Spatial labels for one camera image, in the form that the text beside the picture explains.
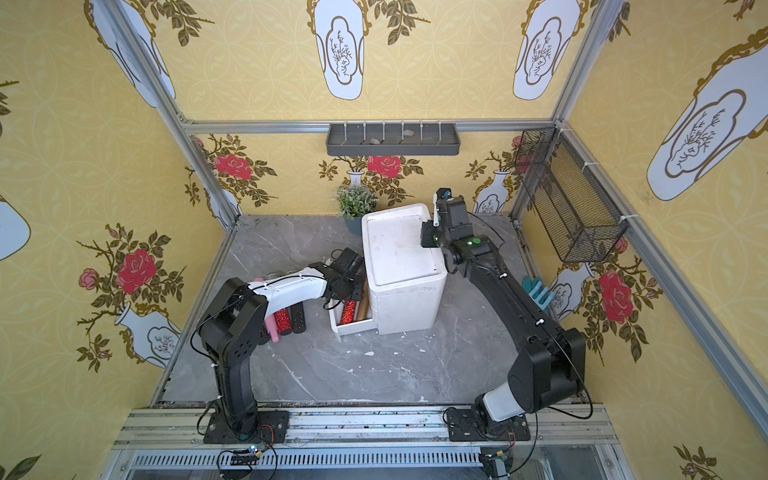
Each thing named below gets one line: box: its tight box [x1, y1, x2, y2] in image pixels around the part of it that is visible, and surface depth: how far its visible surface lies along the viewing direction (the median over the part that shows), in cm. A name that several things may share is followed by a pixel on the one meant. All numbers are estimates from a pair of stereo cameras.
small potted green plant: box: [336, 185, 379, 237], surface depth 105 cm
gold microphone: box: [357, 280, 372, 321], surface depth 94 cm
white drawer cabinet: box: [362, 204, 448, 335], surface depth 80 cm
